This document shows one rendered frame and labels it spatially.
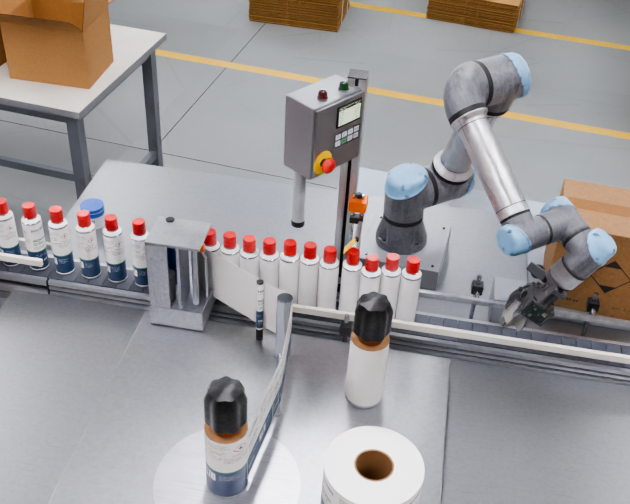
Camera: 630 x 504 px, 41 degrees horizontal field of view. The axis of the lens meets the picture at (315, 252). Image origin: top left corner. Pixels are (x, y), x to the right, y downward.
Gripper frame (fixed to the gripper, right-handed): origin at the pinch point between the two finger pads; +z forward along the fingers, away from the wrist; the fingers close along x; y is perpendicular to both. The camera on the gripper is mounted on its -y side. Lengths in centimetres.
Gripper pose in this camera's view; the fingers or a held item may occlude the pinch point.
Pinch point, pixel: (505, 320)
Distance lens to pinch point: 224.7
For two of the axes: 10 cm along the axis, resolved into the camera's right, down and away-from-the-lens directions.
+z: -5.4, 6.1, 5.8
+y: -1.7, 6.0, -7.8
